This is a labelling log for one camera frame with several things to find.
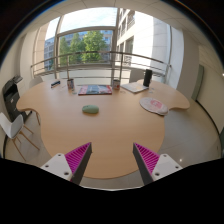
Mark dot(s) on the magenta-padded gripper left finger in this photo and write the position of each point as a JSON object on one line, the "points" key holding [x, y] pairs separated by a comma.
{"points": [[60, 165]]}

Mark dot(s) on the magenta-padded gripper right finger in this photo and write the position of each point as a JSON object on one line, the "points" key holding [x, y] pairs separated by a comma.
{"points": [[164, 165]]}

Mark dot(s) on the mint green computer mouse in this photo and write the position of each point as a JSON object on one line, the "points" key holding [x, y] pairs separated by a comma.
{"points": [[90, 109]]}

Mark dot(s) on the white chair with wooden legs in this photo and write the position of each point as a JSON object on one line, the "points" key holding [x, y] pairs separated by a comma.
{"points": [[10, 128]]}

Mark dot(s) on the small blue stapler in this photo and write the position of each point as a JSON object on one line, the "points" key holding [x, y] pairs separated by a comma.
{"points": [[55, 84]]}

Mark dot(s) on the red and blue magazine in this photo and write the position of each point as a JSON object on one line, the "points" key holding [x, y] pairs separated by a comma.
{"points": [[95, 90]]}

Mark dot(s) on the white illustrated book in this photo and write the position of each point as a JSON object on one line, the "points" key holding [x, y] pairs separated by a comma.
{"points": [[134, 87]]}

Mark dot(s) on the black office printer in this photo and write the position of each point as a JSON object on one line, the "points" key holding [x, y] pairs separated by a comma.
{"points": [[11, 96]]}

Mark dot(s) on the white chair backrest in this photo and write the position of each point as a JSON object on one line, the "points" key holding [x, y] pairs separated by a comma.
{"points": [[35, 81], [136, 75]]}

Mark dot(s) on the black cylindrical speaker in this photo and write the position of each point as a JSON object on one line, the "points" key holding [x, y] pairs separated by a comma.
{"points": [[147, 78]]}

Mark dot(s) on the grey-green door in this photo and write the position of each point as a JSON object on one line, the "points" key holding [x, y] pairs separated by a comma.
{"points": [[198, 82]]}

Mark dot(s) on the metal balcony railing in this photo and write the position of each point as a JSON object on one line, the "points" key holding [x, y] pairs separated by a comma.
{"points": [[100, 52]]}

